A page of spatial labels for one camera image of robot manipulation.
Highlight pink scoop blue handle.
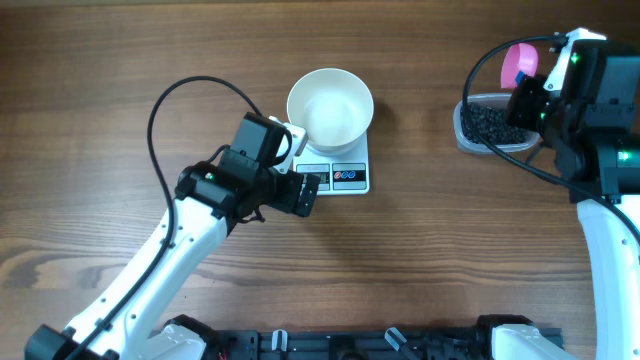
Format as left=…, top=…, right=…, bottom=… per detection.
left=500, top=43, right=538, bottom=89

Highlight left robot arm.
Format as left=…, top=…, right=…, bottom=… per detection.
left=24, top=113, right=319, bottom=359

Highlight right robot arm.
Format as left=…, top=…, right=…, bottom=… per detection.
left=506, top=39, right=639, bottom=359

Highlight white digital kitchen scale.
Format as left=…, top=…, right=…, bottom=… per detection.
left=293, top=133, right=370, bottom=196

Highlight white bowl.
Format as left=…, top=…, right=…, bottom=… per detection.
left=286, top=68, right=374, bottom=154

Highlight clear plastic container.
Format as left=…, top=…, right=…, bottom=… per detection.
left=453, top=93, right=540, bottom=155

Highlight black beans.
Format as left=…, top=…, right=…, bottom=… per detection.
left=469, top=103, right=529, bottom=145

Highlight right black cable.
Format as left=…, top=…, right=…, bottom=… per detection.
left=460, top=33, right=640, bottom=246

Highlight black cable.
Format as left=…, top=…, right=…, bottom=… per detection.
left=62, top=75, right=264, bottom=360
left=460, top=33, right=640, bottom=246

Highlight left black cable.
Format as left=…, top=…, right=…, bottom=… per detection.
left=62, top=75, right=264, bottom=360

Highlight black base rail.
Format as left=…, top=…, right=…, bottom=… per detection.
left=149, top=327, right=566, bottom=360

